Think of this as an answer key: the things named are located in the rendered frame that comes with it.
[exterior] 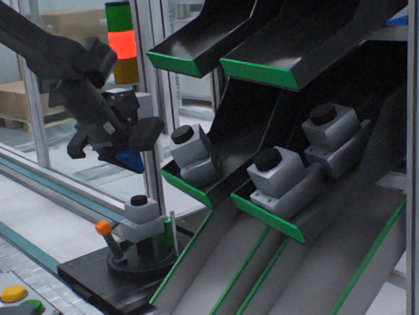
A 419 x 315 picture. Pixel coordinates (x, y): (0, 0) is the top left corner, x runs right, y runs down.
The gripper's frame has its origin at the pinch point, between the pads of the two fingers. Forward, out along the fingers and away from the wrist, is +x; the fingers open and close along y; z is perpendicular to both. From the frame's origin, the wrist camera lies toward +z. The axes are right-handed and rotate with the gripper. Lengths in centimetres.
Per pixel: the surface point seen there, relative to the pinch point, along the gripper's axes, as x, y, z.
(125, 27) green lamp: -10.6, 8.0, 25.1
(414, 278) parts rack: 6, -50, -18
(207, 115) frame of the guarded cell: 79, 78, 104
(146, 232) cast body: 10.6, 0.0, -7.6
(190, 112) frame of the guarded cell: 80, 89, 108
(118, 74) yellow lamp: -4.3, 11.6, 19.7
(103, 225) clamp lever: 3.9, 2.8, -11.1
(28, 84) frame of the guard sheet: 5, 65, 39
